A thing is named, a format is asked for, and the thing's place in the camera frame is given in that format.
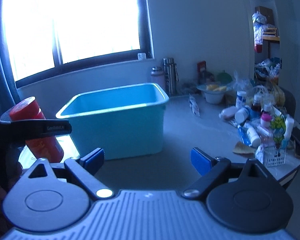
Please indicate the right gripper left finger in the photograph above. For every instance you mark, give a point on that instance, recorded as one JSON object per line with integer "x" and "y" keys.
{"x": 51, "y": 197}

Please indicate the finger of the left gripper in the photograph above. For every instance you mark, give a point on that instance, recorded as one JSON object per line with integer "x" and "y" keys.
{"x": 40, "y": 128}

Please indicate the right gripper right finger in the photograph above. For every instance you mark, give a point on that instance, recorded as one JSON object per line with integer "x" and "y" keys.
{"x": 244, "y": 197}

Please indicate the red vitamin tube bottle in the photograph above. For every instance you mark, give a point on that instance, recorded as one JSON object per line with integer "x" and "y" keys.
{"x": 27, "y": 109}

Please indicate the white bin lid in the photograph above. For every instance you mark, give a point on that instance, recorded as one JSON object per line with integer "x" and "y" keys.
{"x": 55, "y": 149}

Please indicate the wooden shelf with clutter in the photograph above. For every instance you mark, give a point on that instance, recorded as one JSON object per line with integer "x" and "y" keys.
{"x": 264, "y": 28}

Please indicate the clear acrylic stand figure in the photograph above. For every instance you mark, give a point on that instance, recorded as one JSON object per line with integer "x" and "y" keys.
{"x": 275, "y": 155}

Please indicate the white bottle near edge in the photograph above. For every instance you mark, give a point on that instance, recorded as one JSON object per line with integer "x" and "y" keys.
{"x": 253, "y": 136}

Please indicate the blue toothpaste tube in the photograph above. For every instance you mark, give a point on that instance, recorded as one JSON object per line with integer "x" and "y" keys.
{"x": 243, "y": 136}

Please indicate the pink cap white bottle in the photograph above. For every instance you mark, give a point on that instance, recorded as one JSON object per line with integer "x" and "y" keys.
{"x": 265, "y": 119}

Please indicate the white jar blue label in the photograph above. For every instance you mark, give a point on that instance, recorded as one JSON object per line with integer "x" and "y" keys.
{"x": 242, "y": 114}

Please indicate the white bottle lying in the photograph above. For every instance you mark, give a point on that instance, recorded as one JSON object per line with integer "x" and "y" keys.
{"x": 228, "y": 112}

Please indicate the brown syrup bottle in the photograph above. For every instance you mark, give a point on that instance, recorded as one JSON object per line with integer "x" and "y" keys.
{"x": 256, "y": 106}

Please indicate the white medicine bottle upright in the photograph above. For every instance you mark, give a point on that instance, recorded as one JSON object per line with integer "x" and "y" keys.
{"x": 241, "y": 98}

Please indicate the teal plastic storage bin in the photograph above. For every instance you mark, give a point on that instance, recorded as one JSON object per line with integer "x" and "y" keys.
{"x": 126, "y": 121}

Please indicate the white sachet packet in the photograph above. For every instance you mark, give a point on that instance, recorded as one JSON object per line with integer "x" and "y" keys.
{"x": 193, "y": 105}

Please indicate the white bowl with fruit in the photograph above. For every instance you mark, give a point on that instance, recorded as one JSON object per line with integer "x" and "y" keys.
{"x": 213, "y": 92}

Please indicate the clear plastic bag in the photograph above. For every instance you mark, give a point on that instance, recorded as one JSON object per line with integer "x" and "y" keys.
{"x": 242, "y": 85}

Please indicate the green round lid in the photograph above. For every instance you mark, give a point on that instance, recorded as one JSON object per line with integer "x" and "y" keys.
{"x": 224, "y": 78}

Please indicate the red dark box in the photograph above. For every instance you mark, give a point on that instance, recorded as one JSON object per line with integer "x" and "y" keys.
{"x": 201, "y": 71}

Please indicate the small white windowsill device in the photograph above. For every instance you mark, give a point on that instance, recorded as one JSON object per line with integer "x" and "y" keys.
{"x": 142, "y": 56}

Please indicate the steel thermos flask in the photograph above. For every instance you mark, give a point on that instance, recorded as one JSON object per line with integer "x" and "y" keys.
{"x": 171, "y": 75}

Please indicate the pink water bottle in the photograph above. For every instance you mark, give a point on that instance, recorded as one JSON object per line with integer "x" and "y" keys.
{"x": 158, "y": 76}

